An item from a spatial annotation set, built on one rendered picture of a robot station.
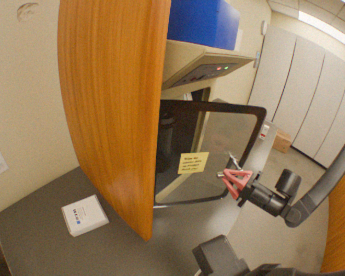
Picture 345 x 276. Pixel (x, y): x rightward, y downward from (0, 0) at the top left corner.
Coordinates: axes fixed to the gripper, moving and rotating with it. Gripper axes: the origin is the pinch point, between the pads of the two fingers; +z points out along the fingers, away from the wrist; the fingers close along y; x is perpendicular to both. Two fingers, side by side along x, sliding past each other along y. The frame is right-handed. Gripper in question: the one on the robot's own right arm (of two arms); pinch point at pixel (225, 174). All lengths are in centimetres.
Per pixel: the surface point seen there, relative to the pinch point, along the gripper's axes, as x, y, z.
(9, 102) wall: 45, 15, 60
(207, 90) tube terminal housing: -17.3, 14.0, 20.3
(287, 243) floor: -84, -119, -100
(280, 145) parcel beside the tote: -260, -108, -37
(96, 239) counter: 35.8, -26.1, 19.9
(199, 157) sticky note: 3.2, 3.1, 7.7
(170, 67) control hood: 14.3, 26.7, 11.6
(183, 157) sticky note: 6.8, 3.4, 10.6
